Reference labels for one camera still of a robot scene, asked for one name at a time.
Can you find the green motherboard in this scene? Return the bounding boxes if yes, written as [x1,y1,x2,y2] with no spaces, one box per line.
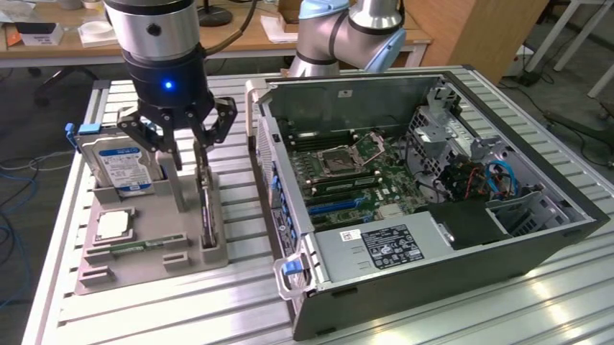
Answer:
[276,118,432,231]

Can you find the black chair base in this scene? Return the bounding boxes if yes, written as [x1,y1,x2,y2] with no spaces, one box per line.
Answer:
[28,63,133,107]

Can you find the gray parts rack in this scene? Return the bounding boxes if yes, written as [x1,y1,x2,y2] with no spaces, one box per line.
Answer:
[73,145,231,298]

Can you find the blue expansion slot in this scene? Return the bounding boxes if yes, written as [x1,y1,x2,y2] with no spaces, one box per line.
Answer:
[305,198,362,216]

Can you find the wooden cabinet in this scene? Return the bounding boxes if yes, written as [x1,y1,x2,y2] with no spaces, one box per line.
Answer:
[404,0,551,78]

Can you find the blue data wire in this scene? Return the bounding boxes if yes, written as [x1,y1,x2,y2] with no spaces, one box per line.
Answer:
[483,160,522,198]

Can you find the blue floor cable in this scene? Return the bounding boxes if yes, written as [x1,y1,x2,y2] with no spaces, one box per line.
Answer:
[0,172,39,307]

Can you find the green RAM stick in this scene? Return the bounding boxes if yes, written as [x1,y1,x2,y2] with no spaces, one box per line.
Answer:
[109,239,167,253]

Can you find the white papers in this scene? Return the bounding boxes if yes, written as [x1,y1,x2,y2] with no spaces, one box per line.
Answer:
[260,14,301,43]

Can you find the silver drive cage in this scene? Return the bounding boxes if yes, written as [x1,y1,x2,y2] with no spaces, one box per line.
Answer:
[404,77,510,180]

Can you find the tan black gripper cable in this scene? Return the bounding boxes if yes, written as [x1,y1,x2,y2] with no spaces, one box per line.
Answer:
[203,0,263,55]

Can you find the graphics card with metal bracket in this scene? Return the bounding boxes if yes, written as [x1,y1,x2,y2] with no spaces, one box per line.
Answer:
[193,143,216,249]

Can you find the silver CPU chip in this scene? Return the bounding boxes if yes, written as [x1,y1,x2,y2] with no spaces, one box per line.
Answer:
[95,211,133,242]

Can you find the blue plastic disk carrier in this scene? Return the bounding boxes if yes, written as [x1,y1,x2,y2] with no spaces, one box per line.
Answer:
[64,121,155,155]

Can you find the cardboard box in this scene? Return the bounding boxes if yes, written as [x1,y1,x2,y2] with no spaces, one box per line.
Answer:
[277,0,304,24]

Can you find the silver disk bay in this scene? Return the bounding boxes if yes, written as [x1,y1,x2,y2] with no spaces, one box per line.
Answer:
[484,190,576,238]

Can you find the black floor stand leg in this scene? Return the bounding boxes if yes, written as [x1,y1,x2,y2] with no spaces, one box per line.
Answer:
[544,107,614,145]

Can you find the black round lamp base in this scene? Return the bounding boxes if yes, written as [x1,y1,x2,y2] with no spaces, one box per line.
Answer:
[197,0,233,27]

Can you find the white box round hole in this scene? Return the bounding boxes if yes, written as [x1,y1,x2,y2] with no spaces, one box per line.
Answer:
[77,20,117,48]

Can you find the gray power supply unit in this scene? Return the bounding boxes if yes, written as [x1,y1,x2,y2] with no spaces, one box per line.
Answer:
[301,211,455,285]

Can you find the black open PC case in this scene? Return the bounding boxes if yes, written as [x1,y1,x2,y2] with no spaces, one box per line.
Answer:
[244,64,611,341]

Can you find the gray floor cable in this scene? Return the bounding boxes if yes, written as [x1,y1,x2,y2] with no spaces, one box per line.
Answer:
[0,150,76,172]

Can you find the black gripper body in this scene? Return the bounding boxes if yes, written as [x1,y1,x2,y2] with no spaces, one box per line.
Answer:
[121,46,216,129]

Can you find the hard disk with blue label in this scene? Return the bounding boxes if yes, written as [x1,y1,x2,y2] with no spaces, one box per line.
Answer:
[77,124,163,198]

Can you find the CPU socket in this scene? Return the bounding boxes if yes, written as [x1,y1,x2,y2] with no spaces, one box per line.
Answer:
[319,147,359,176]

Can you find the metal socket cover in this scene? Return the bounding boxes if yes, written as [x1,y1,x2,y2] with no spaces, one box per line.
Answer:
[352,132,391,167]

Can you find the dark installed RAM stick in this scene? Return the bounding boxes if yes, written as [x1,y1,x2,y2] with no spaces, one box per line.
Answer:
[312,175,380,196]

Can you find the white box black lid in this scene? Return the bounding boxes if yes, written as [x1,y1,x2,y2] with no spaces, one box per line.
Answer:
[13,22,63,47]

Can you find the red wire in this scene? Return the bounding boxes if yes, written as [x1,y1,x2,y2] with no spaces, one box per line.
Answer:
[467,167,482,199]

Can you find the wooden desk white frame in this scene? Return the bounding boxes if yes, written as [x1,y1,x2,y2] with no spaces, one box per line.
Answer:
[0,0,432,78]

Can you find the white table frame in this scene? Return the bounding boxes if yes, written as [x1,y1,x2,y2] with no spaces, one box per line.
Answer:
[524,0,614,98]

